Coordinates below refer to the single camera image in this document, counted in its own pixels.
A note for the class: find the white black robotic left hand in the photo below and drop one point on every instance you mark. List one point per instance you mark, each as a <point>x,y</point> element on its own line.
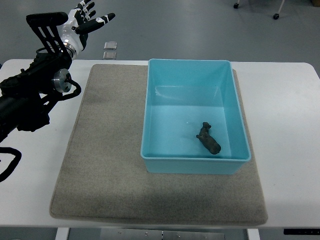
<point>80,23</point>

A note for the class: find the brown hippo toy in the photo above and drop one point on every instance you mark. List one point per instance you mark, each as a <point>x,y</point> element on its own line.
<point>207,140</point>

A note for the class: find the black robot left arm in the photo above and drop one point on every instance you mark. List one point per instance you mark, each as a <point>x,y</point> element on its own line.
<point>27,98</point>

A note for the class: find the blue plastic box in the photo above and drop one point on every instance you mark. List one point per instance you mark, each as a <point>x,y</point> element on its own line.
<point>181,95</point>

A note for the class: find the upper floor outlet plate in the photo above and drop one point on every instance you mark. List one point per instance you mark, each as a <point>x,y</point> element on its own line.
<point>110,45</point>

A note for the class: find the floor outlet plate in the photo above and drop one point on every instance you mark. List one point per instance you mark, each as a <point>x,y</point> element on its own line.
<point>109,55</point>
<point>110,45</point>

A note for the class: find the lower floor outlet plate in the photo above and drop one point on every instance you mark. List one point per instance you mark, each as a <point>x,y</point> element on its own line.
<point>109,55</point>

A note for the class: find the beige felt mat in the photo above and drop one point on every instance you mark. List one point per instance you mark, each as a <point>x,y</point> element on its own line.
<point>103,177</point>

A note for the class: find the left caster wheel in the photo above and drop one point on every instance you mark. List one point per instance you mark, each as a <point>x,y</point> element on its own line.
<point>236,5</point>

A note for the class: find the caster wheel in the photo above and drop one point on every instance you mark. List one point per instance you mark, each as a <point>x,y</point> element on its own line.
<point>276,16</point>
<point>236,5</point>

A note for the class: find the right caster wheel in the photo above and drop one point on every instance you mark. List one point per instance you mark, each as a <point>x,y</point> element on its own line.
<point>276,16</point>

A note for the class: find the black table control panel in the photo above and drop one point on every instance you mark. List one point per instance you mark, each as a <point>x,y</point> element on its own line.
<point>302,231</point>

